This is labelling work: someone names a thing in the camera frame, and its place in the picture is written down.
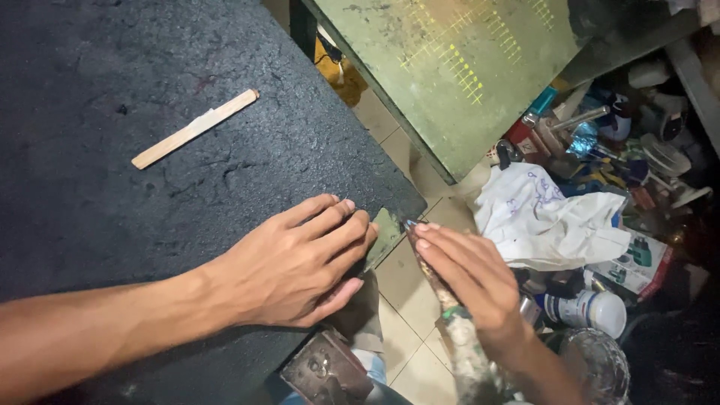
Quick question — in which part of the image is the person's left hand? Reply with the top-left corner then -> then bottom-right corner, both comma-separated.
205,193 -> 380,329

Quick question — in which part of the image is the person's right hand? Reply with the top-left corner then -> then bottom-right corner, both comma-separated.
413,222 -> 533,356

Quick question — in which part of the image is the paint-stained scraper tool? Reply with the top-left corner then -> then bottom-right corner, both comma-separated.
405,219 -> 507,405

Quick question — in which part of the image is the white crumpled cloth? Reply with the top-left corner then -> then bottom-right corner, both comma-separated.
469,162 -> 632,272

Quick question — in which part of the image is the white spray can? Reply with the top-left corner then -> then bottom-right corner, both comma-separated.
541,288 -> 629,339

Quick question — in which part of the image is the rusty brown metal block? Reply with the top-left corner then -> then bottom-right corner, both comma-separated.
279,328 -> 375,405

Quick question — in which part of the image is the green metal table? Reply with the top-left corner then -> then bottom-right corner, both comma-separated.
288,0 -> 704,186

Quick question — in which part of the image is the clear glass jar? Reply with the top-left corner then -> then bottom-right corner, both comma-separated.
556,327 -> 631,405

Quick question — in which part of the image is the cardboard box with green print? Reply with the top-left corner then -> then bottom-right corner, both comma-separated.
585,228 -> 676,300

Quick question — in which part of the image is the yellow rag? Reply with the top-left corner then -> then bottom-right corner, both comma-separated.
314,38 -> 370,109

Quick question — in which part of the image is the heap of tools and cans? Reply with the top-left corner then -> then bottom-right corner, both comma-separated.
486,56 -> 720,237

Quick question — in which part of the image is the flat wooden stick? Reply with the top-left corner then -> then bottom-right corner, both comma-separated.
131,88 -> 260,171

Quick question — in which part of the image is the black textured rubber sheet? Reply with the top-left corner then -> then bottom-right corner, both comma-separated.
0,0 -> 428,405

